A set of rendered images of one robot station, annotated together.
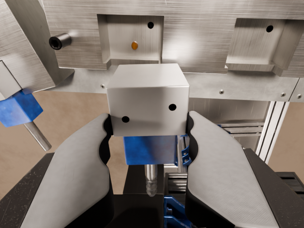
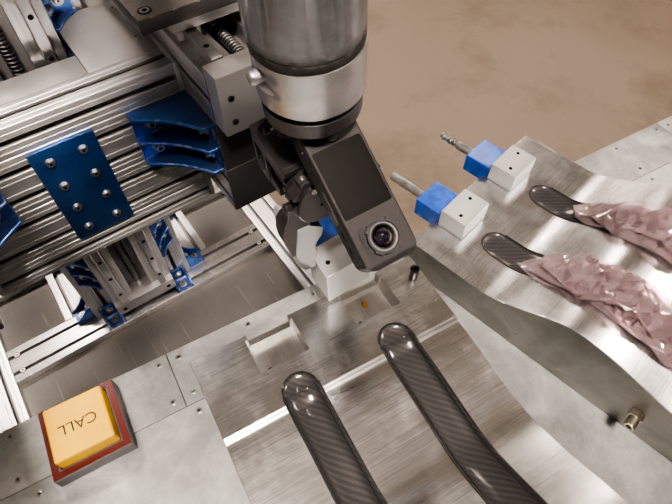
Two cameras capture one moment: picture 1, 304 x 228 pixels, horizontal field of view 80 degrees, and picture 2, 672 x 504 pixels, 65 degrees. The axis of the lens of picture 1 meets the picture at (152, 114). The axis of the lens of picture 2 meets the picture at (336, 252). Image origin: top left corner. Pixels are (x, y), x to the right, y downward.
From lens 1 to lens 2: 0.41 m
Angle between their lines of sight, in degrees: 14
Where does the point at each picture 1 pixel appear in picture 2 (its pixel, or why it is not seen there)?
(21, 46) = (450, 259)
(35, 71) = (432, 245)
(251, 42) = (276, 355)
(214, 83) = (262, 327)
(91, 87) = not seen: hidden behind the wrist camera
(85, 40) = (399, 283)
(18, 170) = (442, 49)
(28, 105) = (426, 212)
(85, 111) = not seen: hidden behind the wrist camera
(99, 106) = not seen: hidden behind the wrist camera
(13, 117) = (432, 194)
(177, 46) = (335, 312)
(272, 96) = (188, 349)
